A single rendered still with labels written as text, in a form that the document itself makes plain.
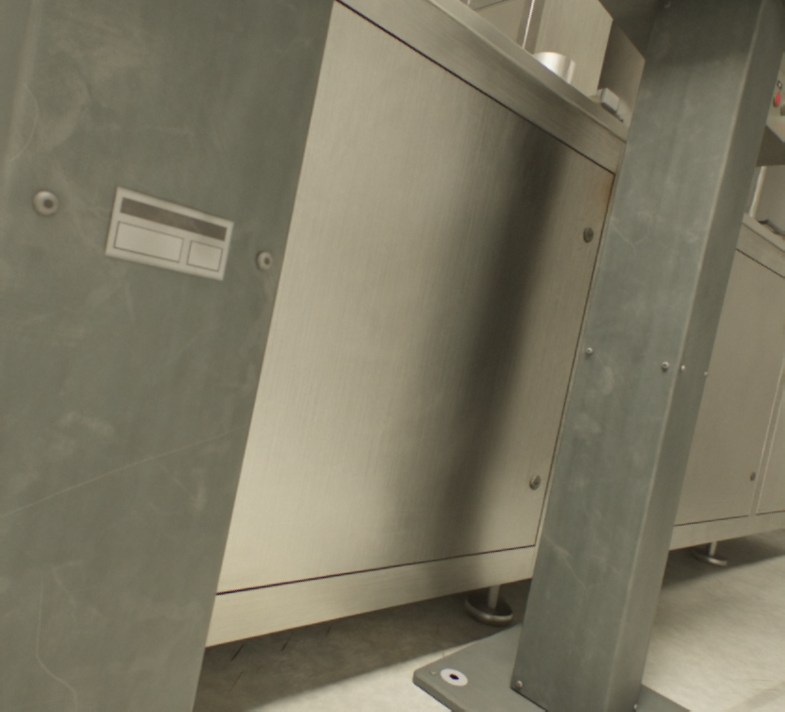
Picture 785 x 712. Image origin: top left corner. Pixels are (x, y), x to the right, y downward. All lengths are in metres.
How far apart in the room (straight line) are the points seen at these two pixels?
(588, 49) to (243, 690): 1.38
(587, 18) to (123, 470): 1.50
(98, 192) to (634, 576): 0.72
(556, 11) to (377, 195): 1.10
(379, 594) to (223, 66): 0.66
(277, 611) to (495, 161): 0.57
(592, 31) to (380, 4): 0.96
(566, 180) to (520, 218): 0.11
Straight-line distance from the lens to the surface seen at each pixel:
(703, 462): 1.54
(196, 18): 0.28
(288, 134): 0.30
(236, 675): 0.86
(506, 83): 0.84
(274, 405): 0.63
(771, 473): 1.97
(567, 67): 1.09
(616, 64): 1.63
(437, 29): 0.76
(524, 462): 0.96
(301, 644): 0.94
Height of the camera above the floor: 0.44
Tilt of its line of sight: 2 degrees down
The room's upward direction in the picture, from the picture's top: 12 degrees clockwise
